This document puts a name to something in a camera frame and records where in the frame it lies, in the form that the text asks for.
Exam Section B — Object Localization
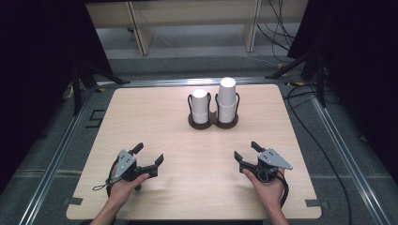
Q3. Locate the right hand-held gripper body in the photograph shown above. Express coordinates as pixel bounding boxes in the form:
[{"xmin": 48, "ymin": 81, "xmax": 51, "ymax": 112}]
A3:
[{"xmin": 238, "ymin": 148, "xmax": 294, "ymax": 183}]

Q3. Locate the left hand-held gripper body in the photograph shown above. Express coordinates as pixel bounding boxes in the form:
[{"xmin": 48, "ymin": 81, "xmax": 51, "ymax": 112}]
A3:
[{"xmin": 111, "ymin": 149, "xmax": 144, "ymax": 191}]

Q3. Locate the dark brown double cup holder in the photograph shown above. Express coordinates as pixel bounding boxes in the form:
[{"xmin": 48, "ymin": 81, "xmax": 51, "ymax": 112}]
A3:
[{"xmin": 187, "ymin": 92, "xmax": 240, "ymax": 130}]

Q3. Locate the short stack of white cups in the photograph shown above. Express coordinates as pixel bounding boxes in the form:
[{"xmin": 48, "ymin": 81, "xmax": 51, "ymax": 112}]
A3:
[{"xmin": 191, "ymin": 88, "xmax": 210, "ymax": 125}]

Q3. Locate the person's left hand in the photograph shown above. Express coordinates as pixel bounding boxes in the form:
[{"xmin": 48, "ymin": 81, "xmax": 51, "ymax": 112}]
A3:
[{"xmin": 107, "ymin": 165, "xmax": 150, "ymax": 208}]

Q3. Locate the person's right hand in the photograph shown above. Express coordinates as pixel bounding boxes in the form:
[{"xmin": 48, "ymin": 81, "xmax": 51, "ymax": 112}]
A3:
[{"xmin": 242, "ymin": 167, "xmax": 286, "ymax": 214}]

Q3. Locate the black tape floor mark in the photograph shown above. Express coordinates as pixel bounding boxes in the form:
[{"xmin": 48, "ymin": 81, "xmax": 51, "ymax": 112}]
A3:
[{"xmin": 85, "ymin": 109, "xmax": 106, "ymax": 129}]

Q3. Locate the tall stack of white cups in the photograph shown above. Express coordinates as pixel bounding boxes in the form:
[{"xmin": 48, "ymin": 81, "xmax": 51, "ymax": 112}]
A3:
[{"xmin": 217, "ymin": 76, "xmax": 237, "ymax": 124}]

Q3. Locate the dark tape strip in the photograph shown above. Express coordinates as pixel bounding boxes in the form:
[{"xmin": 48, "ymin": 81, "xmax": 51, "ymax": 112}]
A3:
[
  {"xmin": 304, "ymin": 199, "xmax": 330, "ymax": 209},
  {"xmin": 63, "ymin": 197, "xmax": 84, "ymax": 206}
]

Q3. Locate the black metal stand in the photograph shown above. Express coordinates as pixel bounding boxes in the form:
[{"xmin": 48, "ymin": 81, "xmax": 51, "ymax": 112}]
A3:
[
  {"xmin": 70, "ymin": 57, "xmax": 131, "ymax": 116},
  {"xmin": 265, "ymin": 46, "xmax": 327, "ymax": 109}
]

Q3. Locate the beige wooden shelf unit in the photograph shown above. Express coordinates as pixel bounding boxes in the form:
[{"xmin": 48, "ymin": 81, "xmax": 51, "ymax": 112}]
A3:
[{"xmin": 85, "ymin": 0, "xmax": 309, "ymax": 56}]

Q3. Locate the black curtain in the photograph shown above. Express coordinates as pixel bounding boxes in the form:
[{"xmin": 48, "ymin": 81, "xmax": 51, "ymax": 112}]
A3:
[
  {"xmin": 286, "ymin": 0, "xmax": 398, "ymax": 186},
  {"xmin": 0, "ymin": 0, "xmax": 115, "ymax": 195}
]

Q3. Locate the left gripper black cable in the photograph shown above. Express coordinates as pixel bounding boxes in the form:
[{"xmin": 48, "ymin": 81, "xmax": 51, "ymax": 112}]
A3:
[{"xmin": 92, "ymin": 156, "xmax": 120, "ymax": 197}]

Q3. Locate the metal floor rail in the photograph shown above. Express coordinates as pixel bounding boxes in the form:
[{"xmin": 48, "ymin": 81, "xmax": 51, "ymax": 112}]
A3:
[
  {"xmin": 18, "ymin": 87, "xmax": 96, "ymax": 225},
  {"xmin": 308, "ymin": 93, "xmax": 392, "ymax": 225}
]

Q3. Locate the thin white floor cable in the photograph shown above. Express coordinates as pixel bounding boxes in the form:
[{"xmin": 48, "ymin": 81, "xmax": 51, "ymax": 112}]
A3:
[{"xmin": 236, "ymin": 53, "xmax": 280, "ymax": 68}]

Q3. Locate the long black floor cable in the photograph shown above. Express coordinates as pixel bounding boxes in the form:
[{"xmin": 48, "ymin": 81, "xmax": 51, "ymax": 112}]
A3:
[{"xmin": 282, "ymin": 82, "xmax": 354, "ymax": 225}]

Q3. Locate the bundle of black cables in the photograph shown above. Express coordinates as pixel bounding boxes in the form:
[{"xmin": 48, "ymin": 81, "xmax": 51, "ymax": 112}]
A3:
[{"xmin": 256, "ymin": 0, "xmax": 297, "ymax": 64}]

